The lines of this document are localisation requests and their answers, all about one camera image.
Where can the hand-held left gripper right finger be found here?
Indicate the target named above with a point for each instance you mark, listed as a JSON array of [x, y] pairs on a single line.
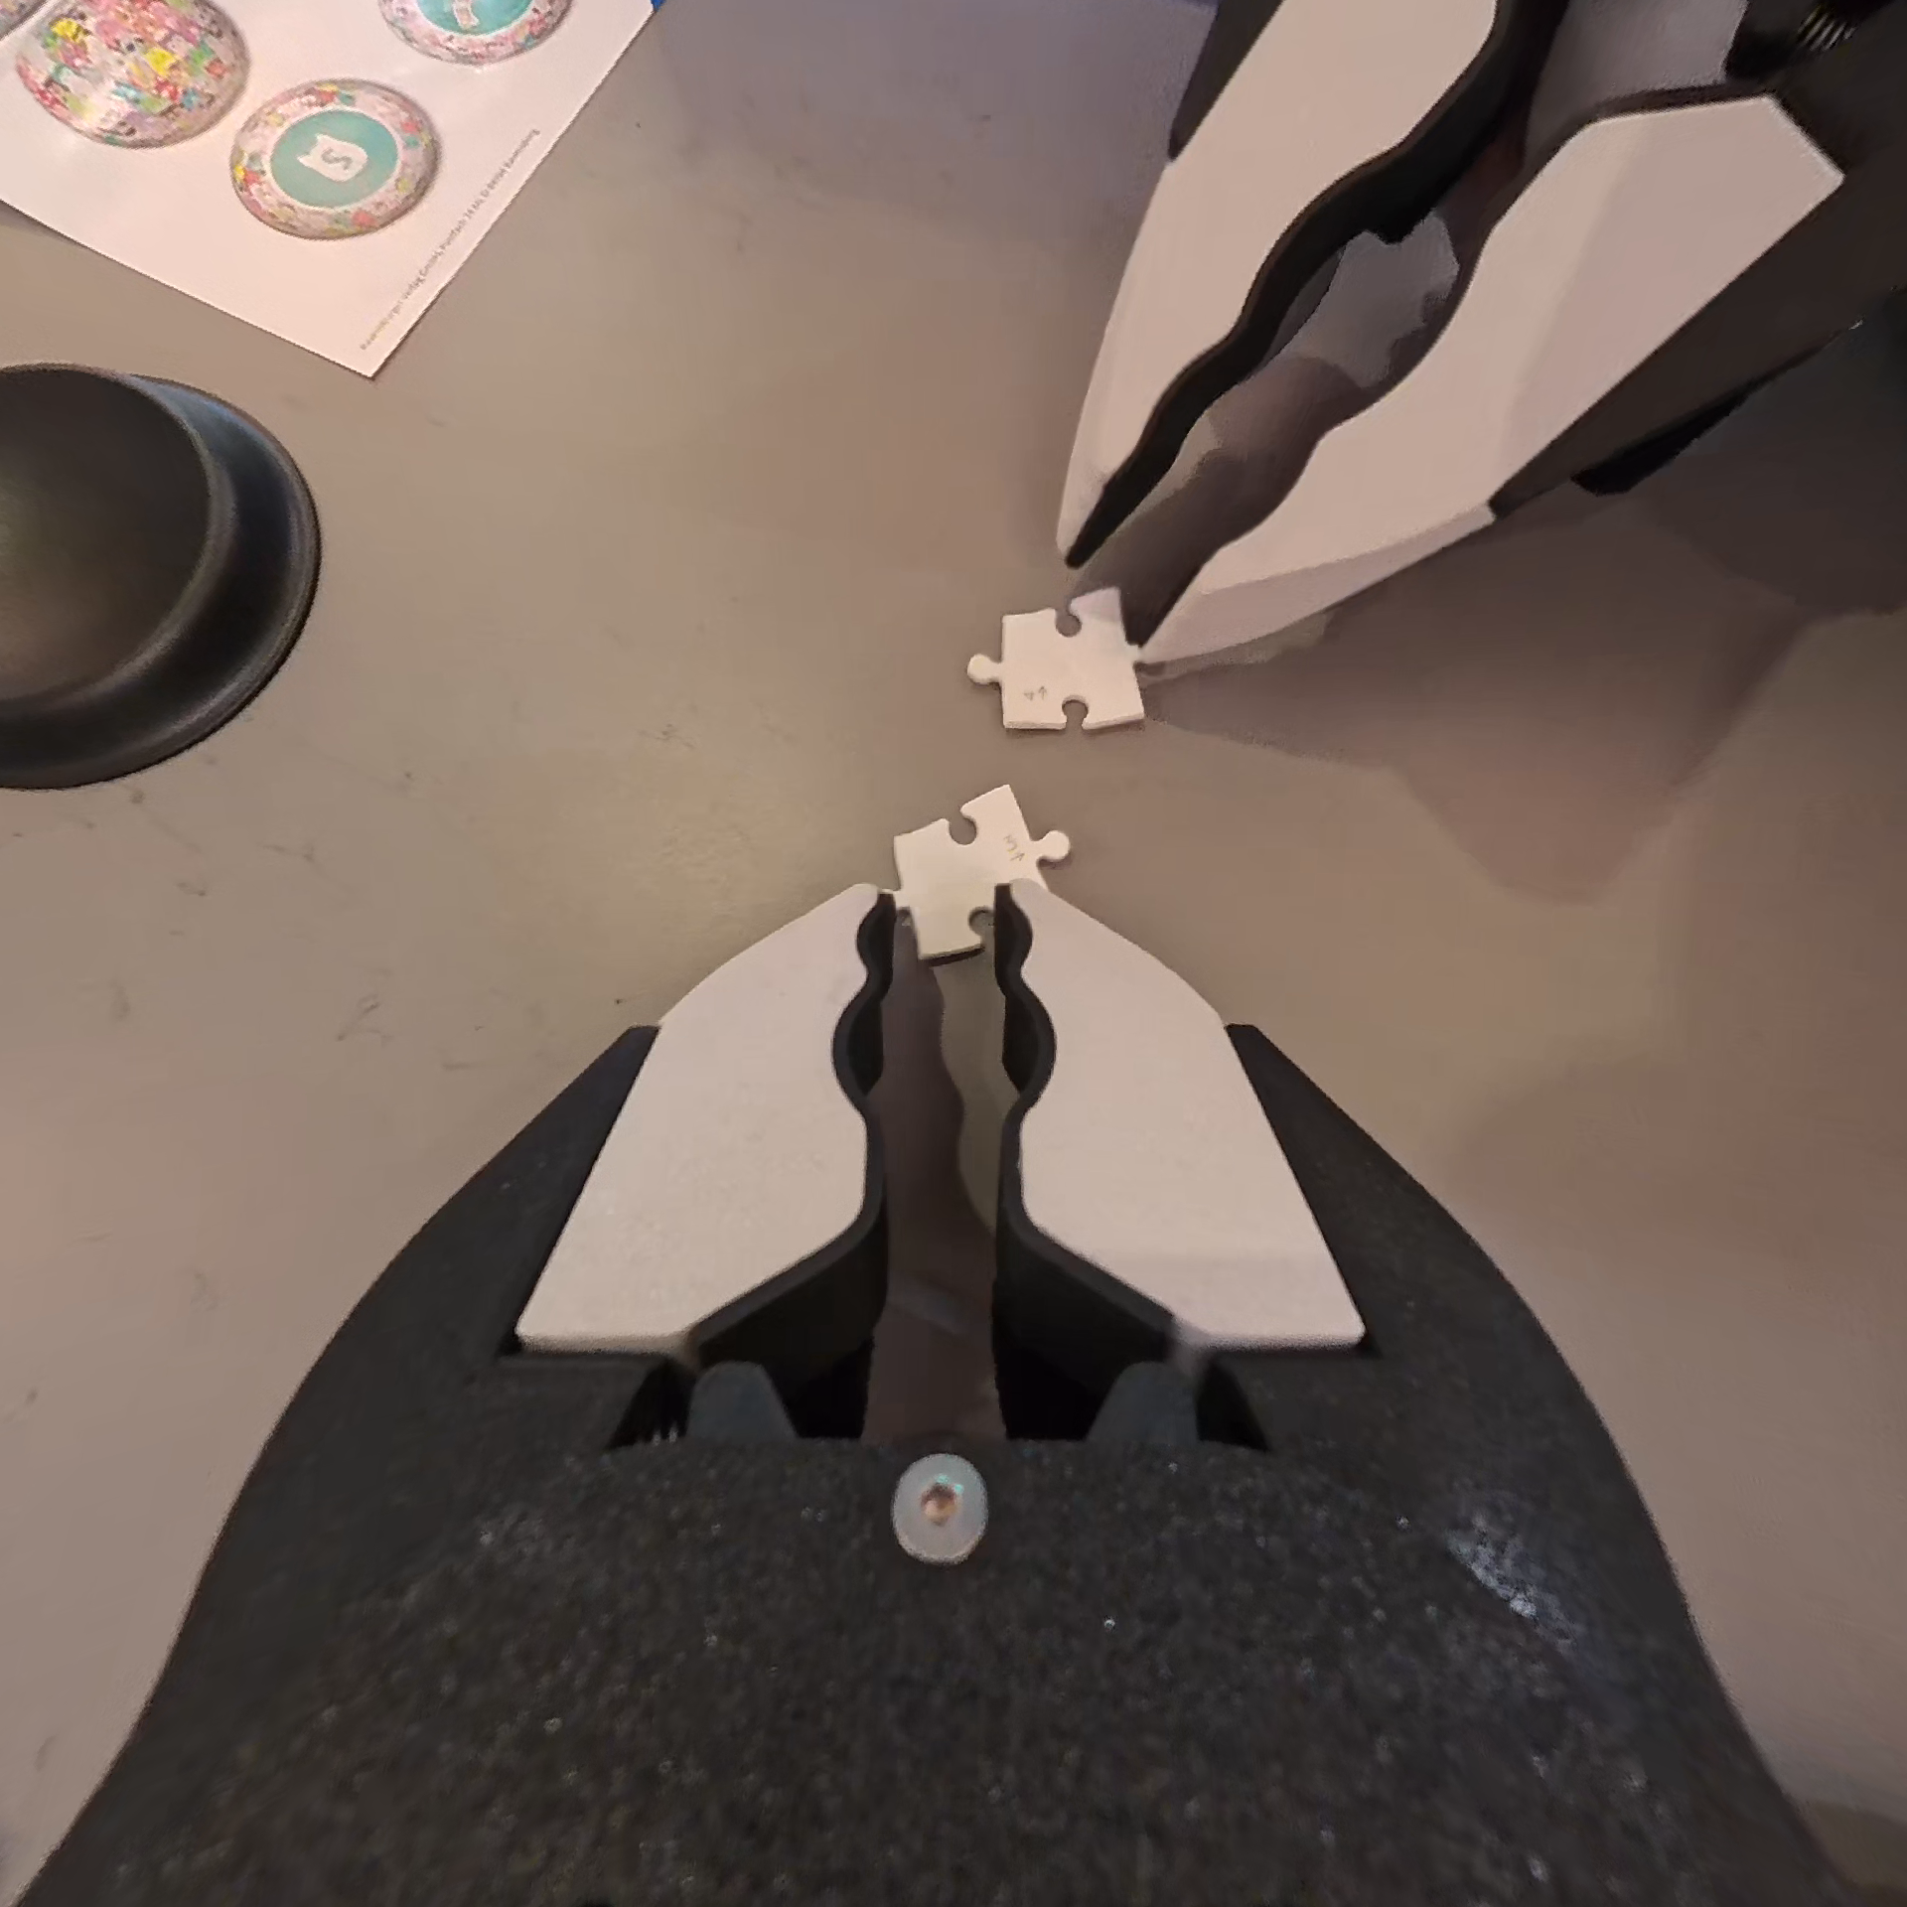
[[1176, 1176]]

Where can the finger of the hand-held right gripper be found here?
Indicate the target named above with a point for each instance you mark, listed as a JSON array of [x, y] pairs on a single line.
[[1611, 298], [1236, 209]]

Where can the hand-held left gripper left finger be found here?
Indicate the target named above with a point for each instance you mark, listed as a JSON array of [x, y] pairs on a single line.
[[700, 1176]]

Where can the white puzzle piece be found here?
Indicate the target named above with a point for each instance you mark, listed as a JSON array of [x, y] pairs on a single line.
[[1058, 678], [949, 882]]

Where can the white printed instruction leaflet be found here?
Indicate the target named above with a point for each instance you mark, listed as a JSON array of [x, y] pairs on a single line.
[[490, 89]]

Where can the black round stand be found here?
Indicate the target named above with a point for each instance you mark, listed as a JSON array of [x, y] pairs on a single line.
[[149, 595]]

